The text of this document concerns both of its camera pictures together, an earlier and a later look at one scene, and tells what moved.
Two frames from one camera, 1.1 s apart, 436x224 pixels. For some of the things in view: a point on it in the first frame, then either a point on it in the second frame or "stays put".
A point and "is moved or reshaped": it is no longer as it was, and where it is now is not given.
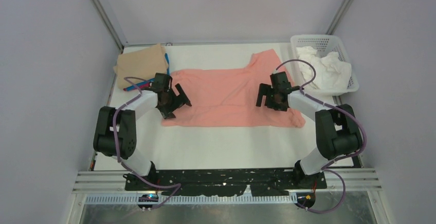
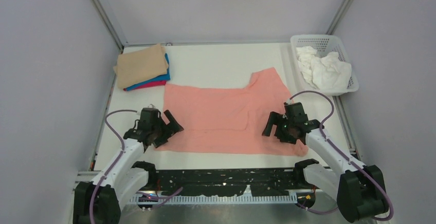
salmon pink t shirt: x=228 y=97 is moved or reshaped
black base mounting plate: x=293 y=181 stays put
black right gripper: x=267 y=89 → x=277 y=118
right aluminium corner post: x=347 y=3 stays put
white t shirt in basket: x=331 y=75 stays put
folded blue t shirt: x=142 y=84 stays put
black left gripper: x=181 y=100 → x=168 y=132
